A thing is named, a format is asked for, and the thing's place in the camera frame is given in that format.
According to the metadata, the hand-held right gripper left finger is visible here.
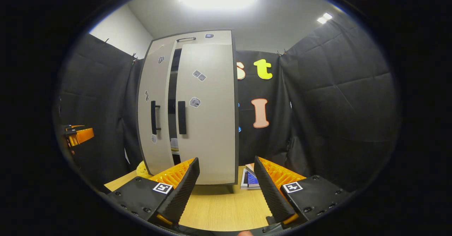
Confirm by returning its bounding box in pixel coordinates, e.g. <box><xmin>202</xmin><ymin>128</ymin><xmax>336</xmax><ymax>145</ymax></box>
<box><xmin>106</xmin><ymin>157</ymin><xmax>201</xmax><ymax>226</ymax></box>

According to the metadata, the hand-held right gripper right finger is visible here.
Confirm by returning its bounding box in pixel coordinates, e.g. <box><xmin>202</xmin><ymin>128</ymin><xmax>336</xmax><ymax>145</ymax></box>
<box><xmin>254</xmin><ymin>156</ymin><xmax>353</xmax><ymax>226</ymax></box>

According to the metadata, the grey cabinet door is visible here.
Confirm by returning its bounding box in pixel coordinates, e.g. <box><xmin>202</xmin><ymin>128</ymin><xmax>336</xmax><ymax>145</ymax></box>
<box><xmin>176</xmin><ymin>44</ymin><xmax>236</xmax><ymax>185</ymax></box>
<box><xmin>137</xmin><ymin>40</ymin><xmax>177</xmax><ymax>176</ymax></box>

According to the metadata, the grey shoe cabinet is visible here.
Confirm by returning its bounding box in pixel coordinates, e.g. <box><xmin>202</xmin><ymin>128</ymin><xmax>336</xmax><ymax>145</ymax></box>
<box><xmin>136</xmin><ymin>30</ymin><xmax>240</xmax><ymax>186</ymax></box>

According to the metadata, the grey cabinet drawer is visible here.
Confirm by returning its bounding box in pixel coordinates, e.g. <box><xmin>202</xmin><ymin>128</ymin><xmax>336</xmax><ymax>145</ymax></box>
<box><xmin>150</xmin><ymin>30</ymin><xmax>233</xmax><ymax>53</ymax></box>

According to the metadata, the yellow soft object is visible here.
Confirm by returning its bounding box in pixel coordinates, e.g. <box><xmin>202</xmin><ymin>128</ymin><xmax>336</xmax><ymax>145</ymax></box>
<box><xmin>136</xmin><ymin>161</ymin><xmax>153</xmax><ymax>179</ymax></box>

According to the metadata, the black left door handle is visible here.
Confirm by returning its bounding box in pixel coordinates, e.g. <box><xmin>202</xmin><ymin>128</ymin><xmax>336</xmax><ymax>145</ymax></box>
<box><xmin>151</xmin><ymin>101</ymin><xmax>161</xmax><ymax>135</ymax></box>

